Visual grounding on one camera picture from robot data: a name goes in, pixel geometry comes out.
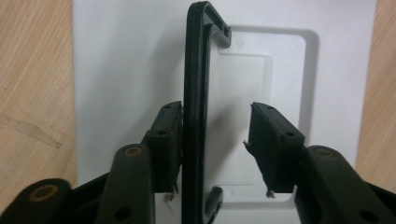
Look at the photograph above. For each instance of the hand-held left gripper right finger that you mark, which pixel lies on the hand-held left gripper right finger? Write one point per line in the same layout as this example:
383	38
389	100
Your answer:
274	149

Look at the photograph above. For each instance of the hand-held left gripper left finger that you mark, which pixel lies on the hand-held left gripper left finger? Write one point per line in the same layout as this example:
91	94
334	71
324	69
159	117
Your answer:
163	149

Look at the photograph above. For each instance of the white moulded packaging tray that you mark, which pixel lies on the white moulded packaging tray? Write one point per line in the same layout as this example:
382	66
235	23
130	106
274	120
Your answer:
124	68

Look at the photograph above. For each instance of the clear tape strip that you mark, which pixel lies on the clear tape strip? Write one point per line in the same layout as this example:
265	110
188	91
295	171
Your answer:
29	130

